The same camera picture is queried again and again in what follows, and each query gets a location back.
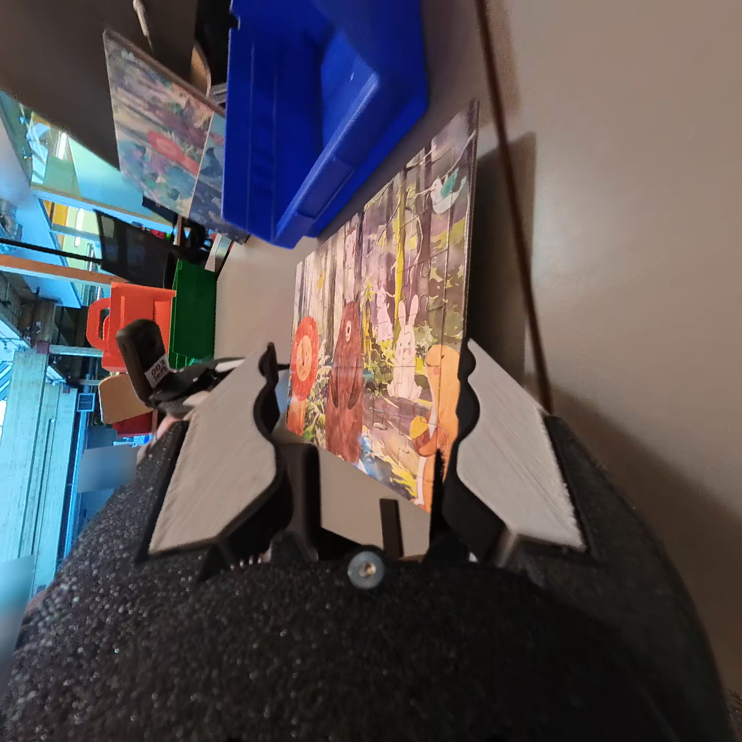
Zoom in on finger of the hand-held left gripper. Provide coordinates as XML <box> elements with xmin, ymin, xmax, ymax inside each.
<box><xmin>167</xmin><ymin>356</ymin><xmax>249</xmax><ymax>416</ymax></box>

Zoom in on forest animal jigsaw puzzle board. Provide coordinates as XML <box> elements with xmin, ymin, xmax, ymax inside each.
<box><xmin>287</xmin><ymin>99</ymin><xmax>481</xmax><ymax>514</ymax></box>

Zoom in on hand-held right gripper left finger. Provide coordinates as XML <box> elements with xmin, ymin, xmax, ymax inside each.
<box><xmin>146</xmin><ymin>342</ymin><xmax>286</xmax><ymax>557</ymax></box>

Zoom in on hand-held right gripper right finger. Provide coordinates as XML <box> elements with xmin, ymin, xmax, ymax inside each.
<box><xmin>454</xmin><ymin>338</ymin><xmax>586</xmax><ymax>551</ymax></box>

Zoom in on black divider panel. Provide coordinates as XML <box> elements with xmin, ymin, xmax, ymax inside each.
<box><xmin>0</xmin><ymin>0</ymin><xmax>233</xmax><ymax>175</ymax></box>

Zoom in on green plastic bin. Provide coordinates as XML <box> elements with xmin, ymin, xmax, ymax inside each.
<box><xmin>168</xmin><ymin>258</ymin><xmax>218</xmax><ymax>369</ymax></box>

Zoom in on grey desk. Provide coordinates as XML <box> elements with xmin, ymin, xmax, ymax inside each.
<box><xmin>214</xmin><ymin>0</ymin><xmax>742</xmax><ymax>696</ymax></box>

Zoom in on orange plastic object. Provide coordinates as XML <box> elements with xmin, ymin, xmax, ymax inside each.
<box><xmin>86</xmin><ymin>281</ymin><xmax>177</xmax><ymax>372</ymax></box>

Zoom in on blue plastic object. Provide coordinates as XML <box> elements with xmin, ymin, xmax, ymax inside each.
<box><xmin>222</xmin><ymin>0</ymin><xmax>430</xmax><ymax>249</ymax></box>

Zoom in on tan curved object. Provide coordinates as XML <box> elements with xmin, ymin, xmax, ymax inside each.
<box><xmin>99</xmin><ymin>374</ymin><xmax>154</xmax><ymax>424</ymax></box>

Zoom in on black mesh office chair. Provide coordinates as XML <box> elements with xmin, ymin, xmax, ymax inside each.
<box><xmin>95</xmin><ymin>211</ymin><xmax>175</xmax><ymax>273</ymax></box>

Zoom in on dark blue illustrated puzzle box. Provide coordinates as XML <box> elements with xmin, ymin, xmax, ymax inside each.
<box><xmin>103</xmin><ymin>29</ymin><xmax>250</xmax><ymax>241</ymax></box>

